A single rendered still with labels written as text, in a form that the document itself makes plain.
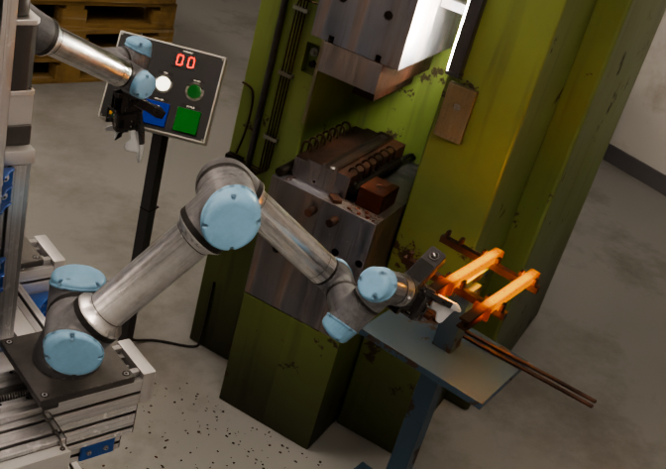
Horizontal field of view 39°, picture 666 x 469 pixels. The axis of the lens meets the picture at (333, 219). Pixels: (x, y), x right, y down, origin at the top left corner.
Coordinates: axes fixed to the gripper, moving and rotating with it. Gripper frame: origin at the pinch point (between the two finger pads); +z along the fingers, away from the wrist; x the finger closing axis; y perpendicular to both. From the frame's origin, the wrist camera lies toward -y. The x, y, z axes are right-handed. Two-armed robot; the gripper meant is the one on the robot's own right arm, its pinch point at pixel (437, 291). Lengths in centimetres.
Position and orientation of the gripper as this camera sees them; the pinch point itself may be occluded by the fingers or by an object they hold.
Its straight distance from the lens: 226.7
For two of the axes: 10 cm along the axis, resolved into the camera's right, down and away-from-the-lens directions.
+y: -5.2, 8.5, 1.1
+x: 7.2, 5.1, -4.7
